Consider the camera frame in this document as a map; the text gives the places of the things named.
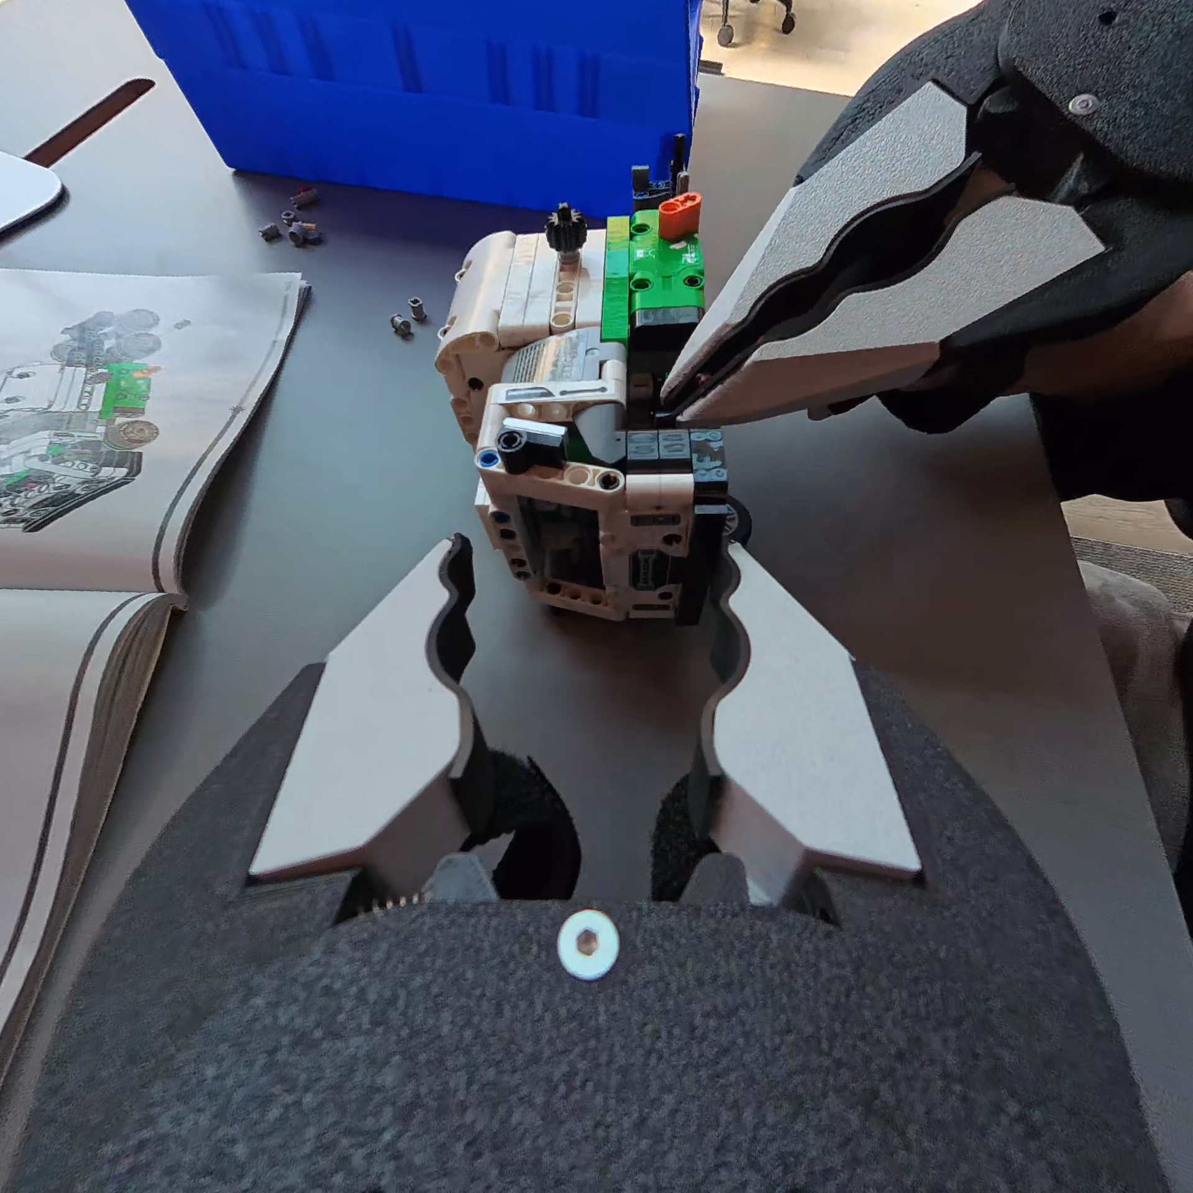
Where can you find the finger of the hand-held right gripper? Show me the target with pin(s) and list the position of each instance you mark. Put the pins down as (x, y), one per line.
(932, 298)
(838, 205)

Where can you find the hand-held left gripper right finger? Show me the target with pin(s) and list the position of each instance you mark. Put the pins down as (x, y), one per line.
(802, 747)

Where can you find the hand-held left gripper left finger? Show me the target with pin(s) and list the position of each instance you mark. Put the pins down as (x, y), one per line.
(373, 747)

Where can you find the white green lego truck model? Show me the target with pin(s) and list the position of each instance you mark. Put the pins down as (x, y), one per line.
(560, 298)

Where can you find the open lego instruction booklet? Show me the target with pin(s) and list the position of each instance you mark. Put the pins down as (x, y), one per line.
(92, 466)

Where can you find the person's right hand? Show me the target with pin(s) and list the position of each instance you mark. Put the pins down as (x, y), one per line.
(1119, 340)

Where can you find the black office chair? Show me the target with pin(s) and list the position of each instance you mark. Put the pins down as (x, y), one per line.
(726, 36)

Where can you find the blue plastic bin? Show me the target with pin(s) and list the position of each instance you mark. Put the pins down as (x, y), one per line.
(419, 93)

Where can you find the white document stand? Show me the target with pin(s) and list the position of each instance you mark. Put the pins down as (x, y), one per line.
(23, 195)

